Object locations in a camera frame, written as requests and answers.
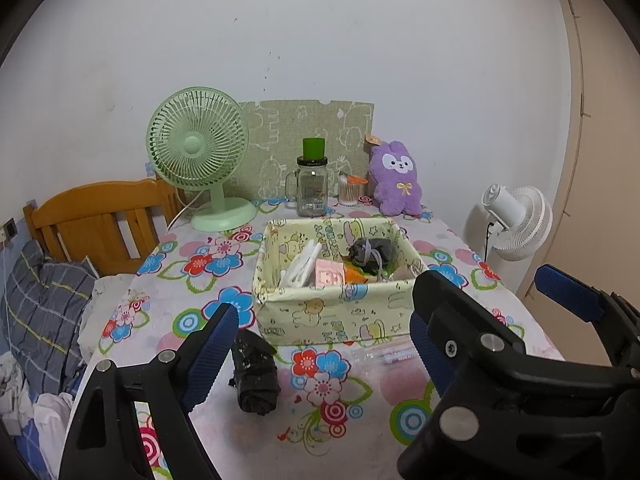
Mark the white standing fan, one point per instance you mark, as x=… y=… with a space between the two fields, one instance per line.
x=525 y=225

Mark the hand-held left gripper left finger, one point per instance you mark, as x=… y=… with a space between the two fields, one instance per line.
x=210 y=355

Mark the white bed sheet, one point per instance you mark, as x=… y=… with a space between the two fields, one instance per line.
x=110 y=305

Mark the grey plaid pillow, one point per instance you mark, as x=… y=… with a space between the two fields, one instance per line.
x=45 y=305

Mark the orange green carton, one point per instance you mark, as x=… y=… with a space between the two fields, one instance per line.
x=356 y=276

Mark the black plastic bag roll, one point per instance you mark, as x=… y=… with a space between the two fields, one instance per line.
x=252 y=375

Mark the white crumpled bedding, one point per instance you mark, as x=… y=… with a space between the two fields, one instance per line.
x=50 y=410

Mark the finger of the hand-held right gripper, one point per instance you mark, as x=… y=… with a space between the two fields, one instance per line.
x=565 y=290

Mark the wooden bed headboard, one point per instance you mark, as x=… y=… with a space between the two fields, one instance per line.
x=100 y=200

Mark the white plastic pack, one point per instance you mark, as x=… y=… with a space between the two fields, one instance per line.
x=300 y=270

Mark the beige door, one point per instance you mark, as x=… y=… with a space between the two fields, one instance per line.
x=600 y=160

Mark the cotton swab container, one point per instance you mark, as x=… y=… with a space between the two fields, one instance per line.
x=348 y=192

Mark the green patterned board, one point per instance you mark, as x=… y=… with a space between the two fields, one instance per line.
x=280 y=125

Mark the yellow cartoon fabric storage box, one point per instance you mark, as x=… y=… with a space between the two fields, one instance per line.
x=310 y=315

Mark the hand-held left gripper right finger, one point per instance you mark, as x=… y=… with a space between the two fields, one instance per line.
x=430 y=355

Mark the green plastic cup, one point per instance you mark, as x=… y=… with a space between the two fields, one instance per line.
x=313 y=147

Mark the floral tablecloth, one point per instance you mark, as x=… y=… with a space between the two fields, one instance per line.
x=280 y=440

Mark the green desk fan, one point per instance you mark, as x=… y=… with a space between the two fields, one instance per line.
x=192 y=145

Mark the glass jar mug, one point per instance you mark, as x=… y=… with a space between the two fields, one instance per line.
x=310 y=195

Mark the purple plush rabbit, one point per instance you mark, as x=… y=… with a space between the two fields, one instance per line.
x=397 y=192

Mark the cartoon animal packet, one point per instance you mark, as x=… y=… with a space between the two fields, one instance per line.
x=330 y=275

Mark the clear plastic bag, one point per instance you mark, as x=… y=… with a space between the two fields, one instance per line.
x=390 y=355

